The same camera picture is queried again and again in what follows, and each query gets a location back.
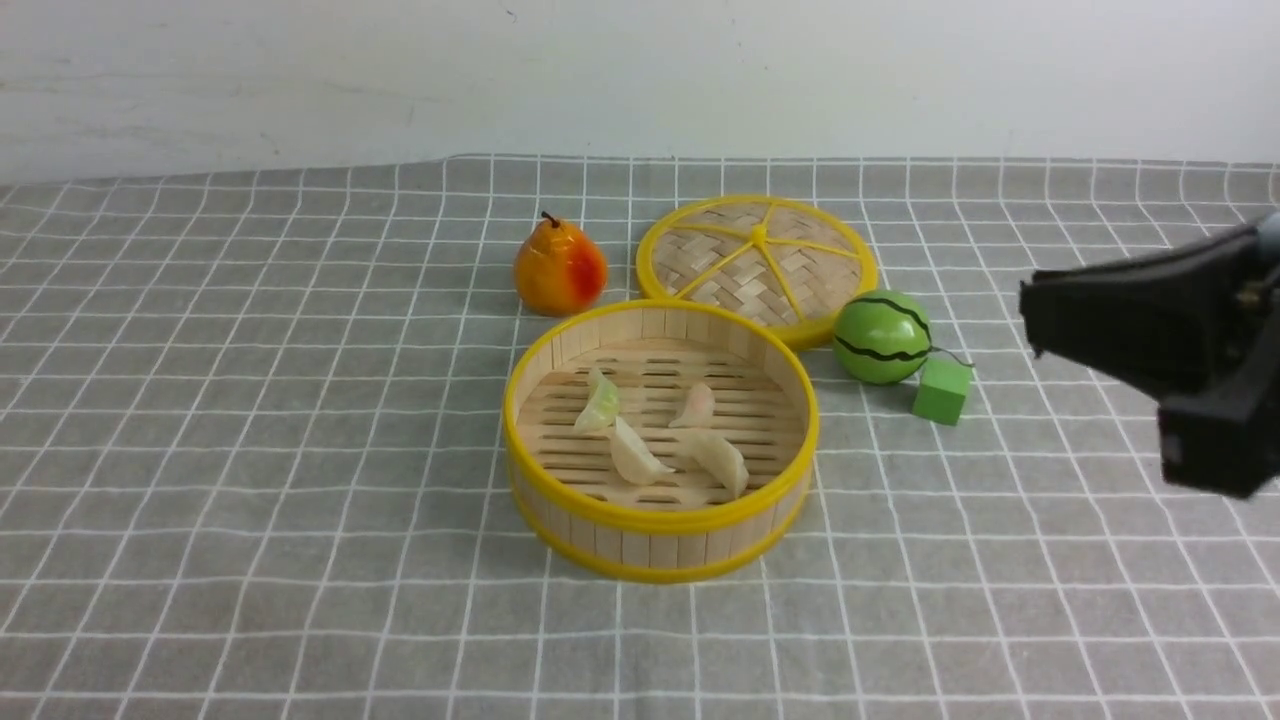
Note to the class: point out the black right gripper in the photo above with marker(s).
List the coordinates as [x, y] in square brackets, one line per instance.
[1196, 329]

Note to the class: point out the beige dumpling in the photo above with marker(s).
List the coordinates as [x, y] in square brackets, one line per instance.
[722, 461]

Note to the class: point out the pink dumpling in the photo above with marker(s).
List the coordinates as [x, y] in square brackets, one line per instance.
[699, 408]

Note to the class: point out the cream dumpling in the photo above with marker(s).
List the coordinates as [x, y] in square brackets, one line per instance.
[632, 459]

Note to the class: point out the green dumpling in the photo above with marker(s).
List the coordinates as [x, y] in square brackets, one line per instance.
[602, 407]

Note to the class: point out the woven bamboo steamer lid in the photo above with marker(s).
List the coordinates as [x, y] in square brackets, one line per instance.
[780, 263]

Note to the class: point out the bamboo steamer tray yellow rim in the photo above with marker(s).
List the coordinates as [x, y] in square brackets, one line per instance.
[686, 526]

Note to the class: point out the green cube block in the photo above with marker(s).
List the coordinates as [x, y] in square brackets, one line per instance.
[943, 387]

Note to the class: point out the green striped watermelon ball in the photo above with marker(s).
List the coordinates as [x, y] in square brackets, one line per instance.
[882, 337]

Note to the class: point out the orange red toy pear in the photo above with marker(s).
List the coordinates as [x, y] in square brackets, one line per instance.
[558, 270]

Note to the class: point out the grey white-grid tablecloth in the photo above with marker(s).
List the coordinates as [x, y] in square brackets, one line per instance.
[252, 467]

